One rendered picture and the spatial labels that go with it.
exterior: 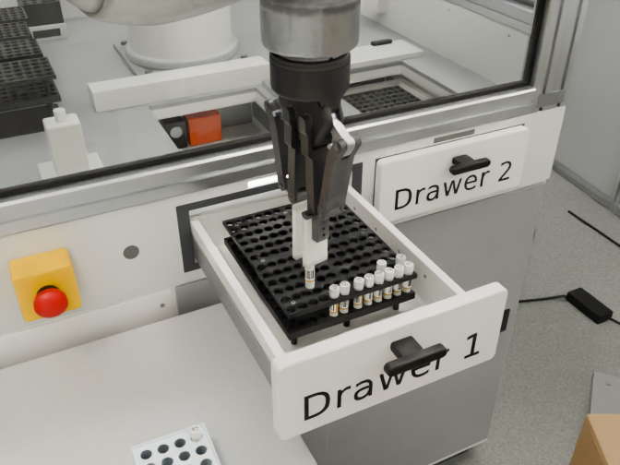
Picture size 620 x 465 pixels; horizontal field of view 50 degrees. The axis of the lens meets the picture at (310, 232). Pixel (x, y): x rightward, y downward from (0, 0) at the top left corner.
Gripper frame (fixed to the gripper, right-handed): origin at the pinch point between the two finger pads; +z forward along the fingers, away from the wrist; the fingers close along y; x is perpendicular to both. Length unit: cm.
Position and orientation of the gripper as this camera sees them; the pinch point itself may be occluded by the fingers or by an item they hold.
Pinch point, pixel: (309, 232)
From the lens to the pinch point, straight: 72.5
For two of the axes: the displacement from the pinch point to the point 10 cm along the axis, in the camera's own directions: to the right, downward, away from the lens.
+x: -8.1, 3.3, -4.9
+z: 0.0, 8.3, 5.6
